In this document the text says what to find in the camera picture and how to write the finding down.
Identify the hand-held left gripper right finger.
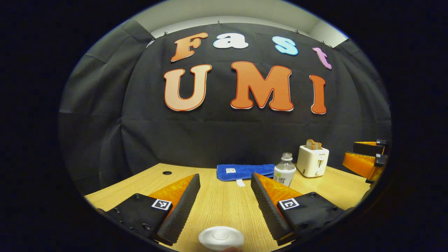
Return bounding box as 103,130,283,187
251,173,350,246

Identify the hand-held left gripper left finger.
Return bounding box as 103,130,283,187
105,173,201,246

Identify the clear plastic water bottle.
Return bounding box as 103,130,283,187
274,152,296,187

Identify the white teacup lid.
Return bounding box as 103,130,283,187
198,226,245,252

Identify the blue folded towel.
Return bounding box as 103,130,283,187
216,164,276,187

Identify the white toaster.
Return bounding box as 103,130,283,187
296,145,330,178

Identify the black backdrop cloth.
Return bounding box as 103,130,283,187
58,19,392,203

